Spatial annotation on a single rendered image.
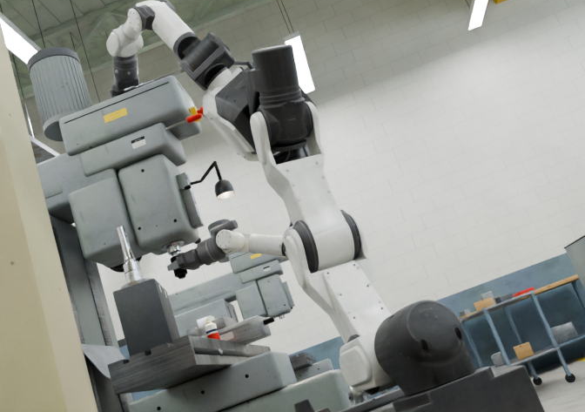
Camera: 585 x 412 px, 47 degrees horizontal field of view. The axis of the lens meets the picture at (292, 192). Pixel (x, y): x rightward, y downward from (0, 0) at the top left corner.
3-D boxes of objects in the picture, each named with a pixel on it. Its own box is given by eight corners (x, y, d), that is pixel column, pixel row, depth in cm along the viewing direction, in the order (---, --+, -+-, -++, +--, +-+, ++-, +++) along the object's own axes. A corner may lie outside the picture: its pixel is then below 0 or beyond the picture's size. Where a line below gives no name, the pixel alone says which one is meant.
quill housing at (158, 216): (203, 240, 253) (179, 165, 262) (187, 230, 233) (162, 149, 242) (156, 259, 253) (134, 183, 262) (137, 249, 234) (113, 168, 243)
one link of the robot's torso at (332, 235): (372, 253, 174) (315, 91, 183) (310, 272, 169) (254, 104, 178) (353, 263, 188) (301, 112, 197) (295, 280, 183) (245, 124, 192)
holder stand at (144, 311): (184, 348, 201) (165, 286, 207) (173, 342, 180) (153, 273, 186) (144, 362, 200) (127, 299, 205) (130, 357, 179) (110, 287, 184)
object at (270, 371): (298, 383, 242) (287, 351, 245) (283, 387, 208) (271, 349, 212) (170, 430, 244) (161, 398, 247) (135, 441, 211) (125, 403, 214)
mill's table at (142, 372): (275, 364, 293) (270, 346, 295) (197, 364, 174) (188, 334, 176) (226, 381, 294) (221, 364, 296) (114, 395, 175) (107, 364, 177)
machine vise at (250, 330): (272, 334, 252) (262, 307, 255) (263, 334, 237) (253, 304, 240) (186, 367, 255) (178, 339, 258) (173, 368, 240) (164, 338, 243)
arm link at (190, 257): (191, 252, 247) (218, 239, 243) (198, 276, 244) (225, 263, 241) (172, 249, 235) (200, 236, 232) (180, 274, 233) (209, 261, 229)
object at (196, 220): (205, 226, 245) (188, 174, 251) (201, 223, 241) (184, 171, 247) (194, 229, 245) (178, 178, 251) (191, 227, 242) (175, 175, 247)
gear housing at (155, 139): (189, 164, 263) (181, 141, 266) (169, 144, 240) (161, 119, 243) (110, 193, 265) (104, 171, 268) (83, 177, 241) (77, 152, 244)
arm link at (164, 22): (129, -6, 217) (169, 37, 210) (162, -15, 224) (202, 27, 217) (125, 23, 225) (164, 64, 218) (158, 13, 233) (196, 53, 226)
